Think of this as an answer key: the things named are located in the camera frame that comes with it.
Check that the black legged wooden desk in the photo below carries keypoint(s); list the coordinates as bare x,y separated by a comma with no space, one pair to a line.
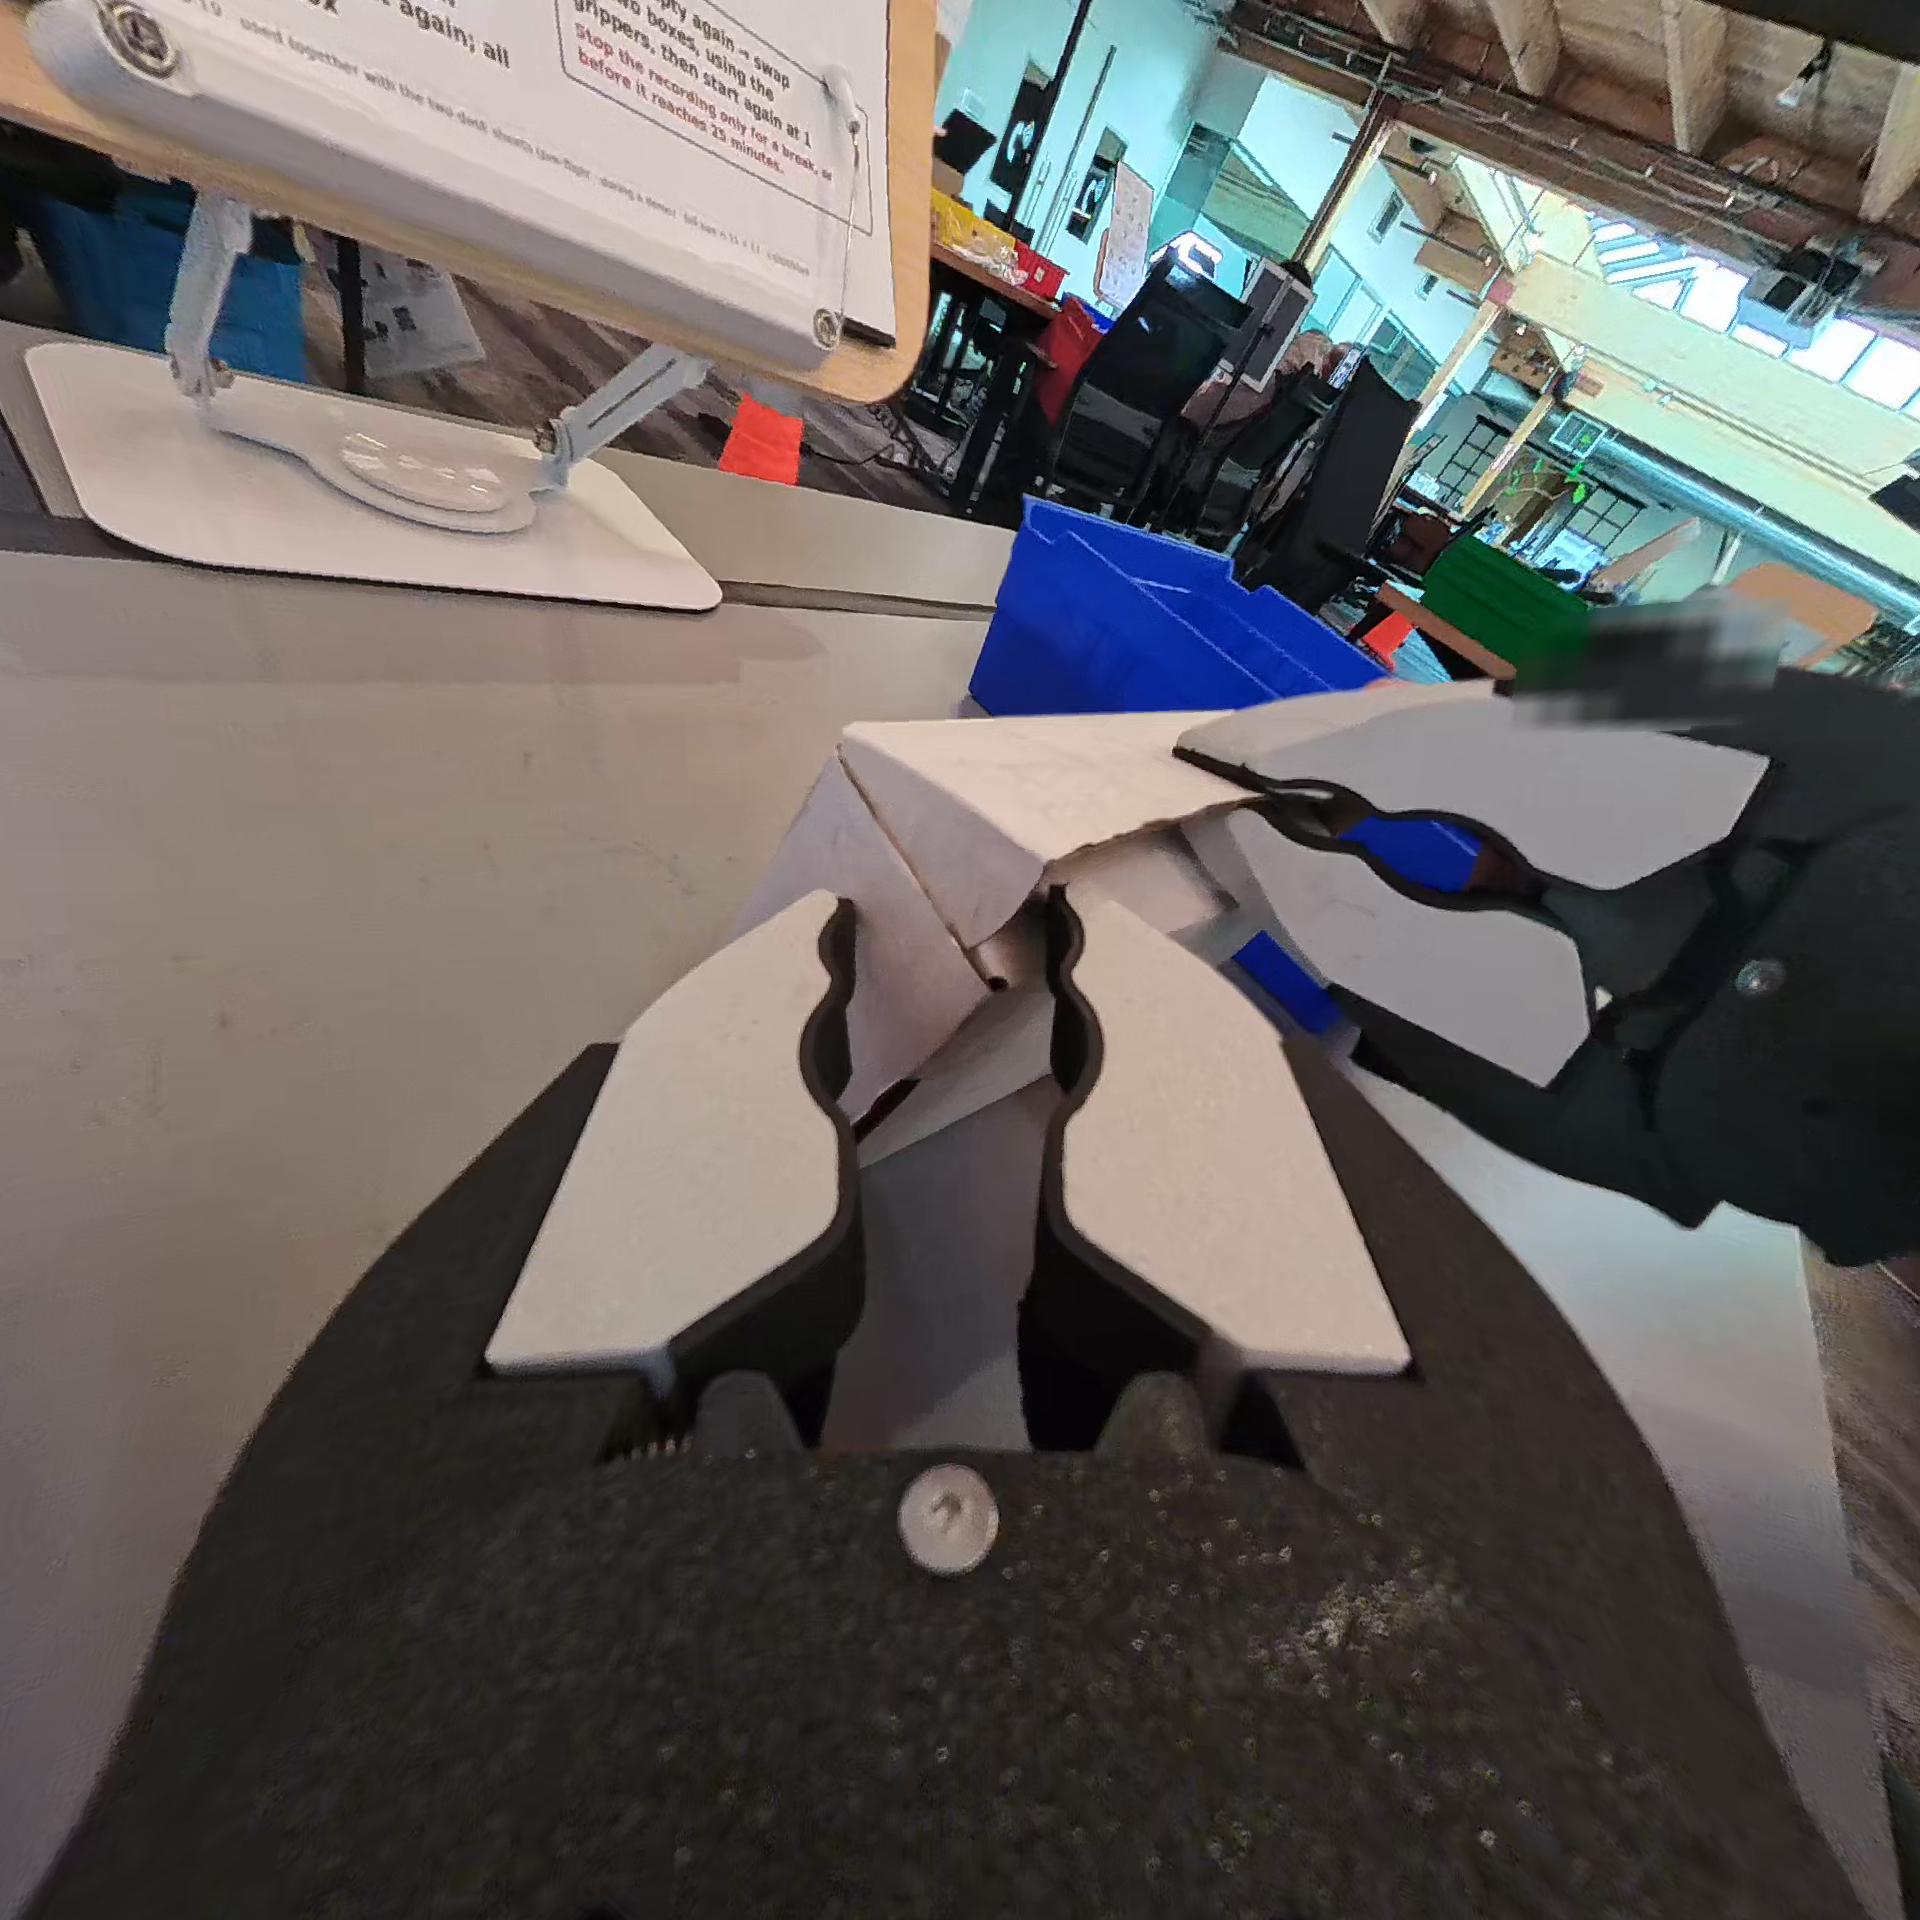
975,279

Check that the green storage bin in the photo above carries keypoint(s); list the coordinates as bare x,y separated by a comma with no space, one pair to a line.
1501,608

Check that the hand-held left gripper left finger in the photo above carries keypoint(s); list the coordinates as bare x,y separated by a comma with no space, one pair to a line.
690,1169

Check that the printed picture sheet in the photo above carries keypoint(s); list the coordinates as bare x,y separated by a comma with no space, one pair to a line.
419,317

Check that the small red bin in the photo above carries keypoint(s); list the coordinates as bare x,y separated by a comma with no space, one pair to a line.
1039,275

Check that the black office chair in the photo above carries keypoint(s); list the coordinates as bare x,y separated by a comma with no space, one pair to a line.
1155,376

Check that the orange grey striped post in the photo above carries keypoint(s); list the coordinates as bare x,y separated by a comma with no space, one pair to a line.
761,439

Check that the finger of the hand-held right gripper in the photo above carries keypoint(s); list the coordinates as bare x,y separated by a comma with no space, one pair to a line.
1440,975
1501,794

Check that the blue bag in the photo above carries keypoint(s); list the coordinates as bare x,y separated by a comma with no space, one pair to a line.
121,285

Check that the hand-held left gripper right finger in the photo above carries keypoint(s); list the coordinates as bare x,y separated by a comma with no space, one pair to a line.
1199,1186

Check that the white wall poster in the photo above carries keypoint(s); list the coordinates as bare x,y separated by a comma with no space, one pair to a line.
1125,233

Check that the blue plastic storage bin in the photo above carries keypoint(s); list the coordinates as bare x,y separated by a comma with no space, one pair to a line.
1110,647

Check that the yellow storage bin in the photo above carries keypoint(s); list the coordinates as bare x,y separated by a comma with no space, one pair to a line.
975,229

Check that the white cardboard mailer box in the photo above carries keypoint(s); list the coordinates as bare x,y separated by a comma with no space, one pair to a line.
975,794

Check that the wooden document stand white base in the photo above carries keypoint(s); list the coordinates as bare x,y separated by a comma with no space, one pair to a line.
300,496

